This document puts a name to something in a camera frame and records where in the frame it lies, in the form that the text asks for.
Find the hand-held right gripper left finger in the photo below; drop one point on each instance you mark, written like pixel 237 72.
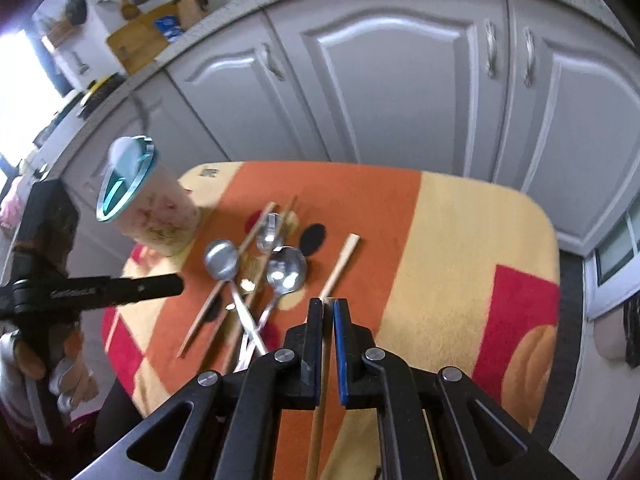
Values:
pixel 312 360

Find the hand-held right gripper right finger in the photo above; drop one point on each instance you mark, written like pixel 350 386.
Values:
pixel 342 360

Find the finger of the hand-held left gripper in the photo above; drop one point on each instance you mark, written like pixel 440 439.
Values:
pixel 125 290

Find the floral cup with teal rim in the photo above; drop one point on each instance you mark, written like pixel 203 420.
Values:
pixel 160 210

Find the pale wooden chopstick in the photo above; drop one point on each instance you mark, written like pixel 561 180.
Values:
pixel 342 260

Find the small metal spoon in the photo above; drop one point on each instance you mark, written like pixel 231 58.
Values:
pixel 270 232

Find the person's left hand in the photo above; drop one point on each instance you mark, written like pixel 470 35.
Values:
pixel 75 380

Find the pink cloth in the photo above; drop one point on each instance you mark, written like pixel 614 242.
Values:
pixel 12 207

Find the kitchen window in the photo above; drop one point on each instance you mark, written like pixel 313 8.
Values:
pixel 25 100

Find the orange yellow red printed blanket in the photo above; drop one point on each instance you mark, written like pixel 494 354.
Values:
pixel 450 260

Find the yellow and black tray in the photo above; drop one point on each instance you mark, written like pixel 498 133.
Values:
pixel 100 92

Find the wooden chopstick holder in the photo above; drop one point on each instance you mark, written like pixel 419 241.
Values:
pixel 57 32

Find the wooden cutting board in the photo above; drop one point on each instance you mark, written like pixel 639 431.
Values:
pixel 135 45

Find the black hanging pan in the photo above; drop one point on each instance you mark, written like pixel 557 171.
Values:
pixel 76 6

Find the blue packet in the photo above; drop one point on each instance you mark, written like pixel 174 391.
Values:
pixel 167 28

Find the wooden spatula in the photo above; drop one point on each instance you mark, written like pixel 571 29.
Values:
pixel 128 5

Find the white trash bin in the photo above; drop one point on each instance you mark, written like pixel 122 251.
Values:
pixel 607 342

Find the wooden knife block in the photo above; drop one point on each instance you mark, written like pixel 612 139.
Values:
pixel 192 7

